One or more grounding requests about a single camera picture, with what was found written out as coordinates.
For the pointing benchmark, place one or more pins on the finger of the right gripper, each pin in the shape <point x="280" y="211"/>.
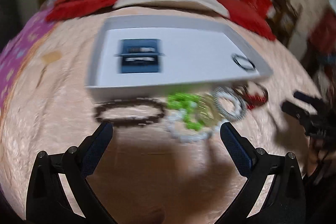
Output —
<point x="308" y="98"/>
<point x="294" y="110"/>

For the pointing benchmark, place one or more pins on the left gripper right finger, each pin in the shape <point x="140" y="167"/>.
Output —
<point x="285" y="201"/>

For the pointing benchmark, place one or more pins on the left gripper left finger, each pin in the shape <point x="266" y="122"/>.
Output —
<point x="46" y="199"/>

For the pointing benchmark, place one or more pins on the blue plastic hair claw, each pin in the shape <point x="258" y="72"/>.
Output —
<point x="139" y="56"/>

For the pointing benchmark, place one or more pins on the wooden chair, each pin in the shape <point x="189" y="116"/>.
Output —
<point x="282" y="19"/>

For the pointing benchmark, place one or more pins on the pink quilted bedspread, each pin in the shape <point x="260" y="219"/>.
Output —
<point x="143" y="169"/>

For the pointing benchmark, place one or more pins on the red ruffled cushion right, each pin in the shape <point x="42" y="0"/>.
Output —
<point x="245" y="16"/>

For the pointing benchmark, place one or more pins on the red ruffled cushion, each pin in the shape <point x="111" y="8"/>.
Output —
<point x="69" y="9"/>
<point x="245" y="16"/>

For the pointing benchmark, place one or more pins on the red shopping bag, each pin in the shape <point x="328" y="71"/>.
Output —
<point x="262" y="7"/>

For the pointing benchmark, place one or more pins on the small yellow tag pendant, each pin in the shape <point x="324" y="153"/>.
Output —
<point x="48" y="59"/>

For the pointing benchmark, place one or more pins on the purple patterned sheet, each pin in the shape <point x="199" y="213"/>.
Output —
<point x="16" y="50"/>

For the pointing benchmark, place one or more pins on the white shallow cardboard tray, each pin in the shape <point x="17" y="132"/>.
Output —
<point x="198" y="55"/>

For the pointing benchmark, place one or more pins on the red ruffled cushion left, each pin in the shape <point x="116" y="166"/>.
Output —
<point x="69" y="9"/>

